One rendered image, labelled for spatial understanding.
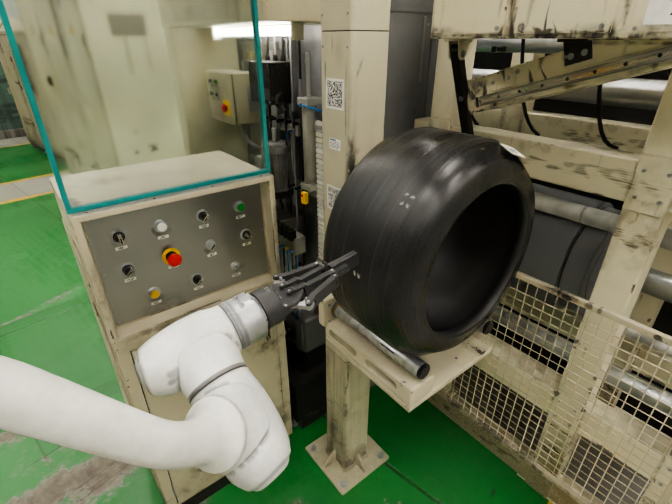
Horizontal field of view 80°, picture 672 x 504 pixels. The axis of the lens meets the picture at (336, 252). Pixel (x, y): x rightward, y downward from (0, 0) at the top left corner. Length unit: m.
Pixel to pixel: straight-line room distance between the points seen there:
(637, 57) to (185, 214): 1.16
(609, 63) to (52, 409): 1.16
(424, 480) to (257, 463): 1.40
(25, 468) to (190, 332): 1.76
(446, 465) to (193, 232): 1.45
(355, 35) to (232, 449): 0.90
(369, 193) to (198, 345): 0.46
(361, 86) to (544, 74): 0.46
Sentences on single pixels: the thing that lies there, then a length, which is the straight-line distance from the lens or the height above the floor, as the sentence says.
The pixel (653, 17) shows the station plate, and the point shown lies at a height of 1.67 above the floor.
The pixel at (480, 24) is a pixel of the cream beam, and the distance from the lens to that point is 1.15.
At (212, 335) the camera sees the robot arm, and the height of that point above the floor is 1.22.
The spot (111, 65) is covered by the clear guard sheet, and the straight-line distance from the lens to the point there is 1.11.
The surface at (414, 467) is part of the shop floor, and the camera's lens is 2.00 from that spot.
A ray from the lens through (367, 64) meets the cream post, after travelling 1.11.
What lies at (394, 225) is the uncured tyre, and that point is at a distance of 0.80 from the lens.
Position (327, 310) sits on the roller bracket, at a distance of 1.23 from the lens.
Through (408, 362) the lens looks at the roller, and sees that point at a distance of 1.07.
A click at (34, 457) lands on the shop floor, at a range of 2.40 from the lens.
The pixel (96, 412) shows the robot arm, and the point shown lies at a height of 1.29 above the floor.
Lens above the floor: 1.64
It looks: 28 degrees down
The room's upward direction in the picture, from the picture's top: straight up
